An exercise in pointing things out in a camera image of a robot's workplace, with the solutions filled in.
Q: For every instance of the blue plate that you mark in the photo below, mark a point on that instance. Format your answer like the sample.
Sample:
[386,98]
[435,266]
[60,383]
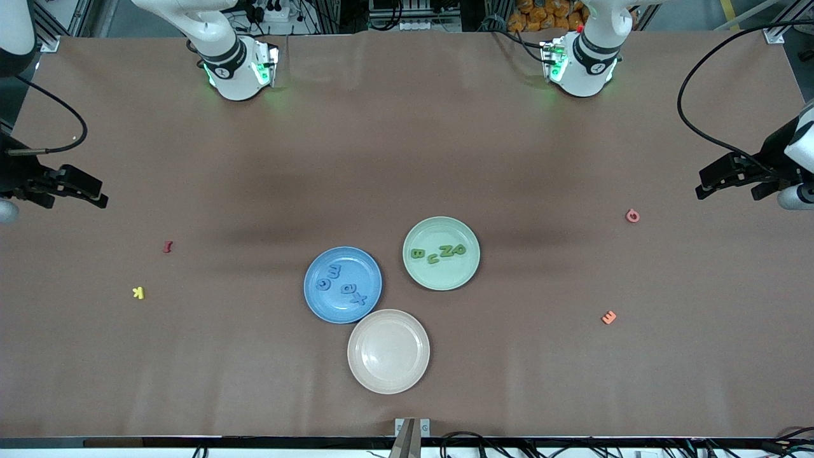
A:
[343,308]

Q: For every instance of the yellow letter K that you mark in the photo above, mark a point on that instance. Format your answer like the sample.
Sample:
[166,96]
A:
[138,292]

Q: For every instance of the green plate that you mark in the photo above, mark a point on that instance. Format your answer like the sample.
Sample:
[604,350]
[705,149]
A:
[445,273]

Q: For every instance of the blue letter Q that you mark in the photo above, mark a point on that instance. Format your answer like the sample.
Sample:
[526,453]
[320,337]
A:
[348,288]

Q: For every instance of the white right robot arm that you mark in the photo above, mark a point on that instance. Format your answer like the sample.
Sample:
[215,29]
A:
[232,79]

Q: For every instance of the blue letter G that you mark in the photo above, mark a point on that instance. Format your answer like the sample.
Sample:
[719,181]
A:
[324,284]

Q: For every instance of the white power strip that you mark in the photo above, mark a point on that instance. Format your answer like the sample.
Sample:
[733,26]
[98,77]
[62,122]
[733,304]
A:
[273,11]

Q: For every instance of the green letter N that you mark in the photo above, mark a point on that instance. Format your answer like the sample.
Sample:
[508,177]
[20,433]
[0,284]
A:
[447,250]

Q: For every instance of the stack of orange items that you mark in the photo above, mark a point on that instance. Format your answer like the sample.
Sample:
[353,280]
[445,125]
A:
[540,16]

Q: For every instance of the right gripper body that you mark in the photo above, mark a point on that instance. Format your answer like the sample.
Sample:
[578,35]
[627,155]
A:
[18,175]

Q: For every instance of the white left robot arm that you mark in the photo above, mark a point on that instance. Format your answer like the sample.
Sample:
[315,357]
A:
[582,73]

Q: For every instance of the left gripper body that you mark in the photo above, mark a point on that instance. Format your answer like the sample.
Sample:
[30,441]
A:
[768,161]

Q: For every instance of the orange letter E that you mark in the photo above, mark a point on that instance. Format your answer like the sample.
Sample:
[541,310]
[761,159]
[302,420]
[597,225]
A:
[608,317]

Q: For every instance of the blue letter E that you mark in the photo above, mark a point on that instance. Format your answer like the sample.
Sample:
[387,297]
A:
[333,273]

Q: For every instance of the aluminium frame post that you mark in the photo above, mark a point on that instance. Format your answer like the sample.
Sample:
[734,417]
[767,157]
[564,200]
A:
[57,25]
[785,25]

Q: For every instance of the blue letter X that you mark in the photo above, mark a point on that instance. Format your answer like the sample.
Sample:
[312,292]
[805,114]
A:
[359,298]

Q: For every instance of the pink letter Q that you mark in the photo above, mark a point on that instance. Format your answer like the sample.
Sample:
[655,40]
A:
[632,215]

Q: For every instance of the metal table edge bracket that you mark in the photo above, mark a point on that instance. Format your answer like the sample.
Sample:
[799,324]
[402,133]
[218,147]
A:
[412,432]

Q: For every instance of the beige plate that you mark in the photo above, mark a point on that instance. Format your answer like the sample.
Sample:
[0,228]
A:
[388,351]

